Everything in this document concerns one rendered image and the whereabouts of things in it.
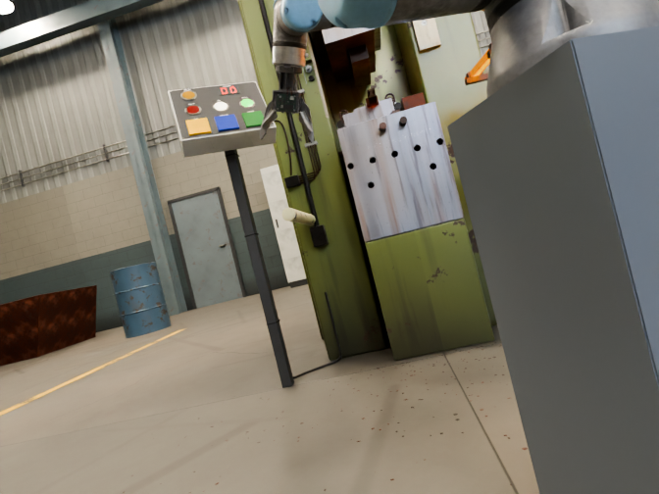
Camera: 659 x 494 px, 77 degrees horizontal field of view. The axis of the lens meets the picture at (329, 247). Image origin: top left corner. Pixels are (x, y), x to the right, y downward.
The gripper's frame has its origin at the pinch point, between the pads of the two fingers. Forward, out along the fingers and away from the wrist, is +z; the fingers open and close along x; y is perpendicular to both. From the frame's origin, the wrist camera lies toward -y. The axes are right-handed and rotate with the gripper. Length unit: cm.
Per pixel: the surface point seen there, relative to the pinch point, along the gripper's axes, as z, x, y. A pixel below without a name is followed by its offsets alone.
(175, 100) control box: -9, -47, -36
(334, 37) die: -37, 10, -57
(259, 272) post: 52, -12, -23
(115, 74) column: -39, -415, -692
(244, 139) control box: 3.0, -19.5, -30.7
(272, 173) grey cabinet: 104, -98, -579
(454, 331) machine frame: 65, 64, -14
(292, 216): 24.1, 1.9, -7.5
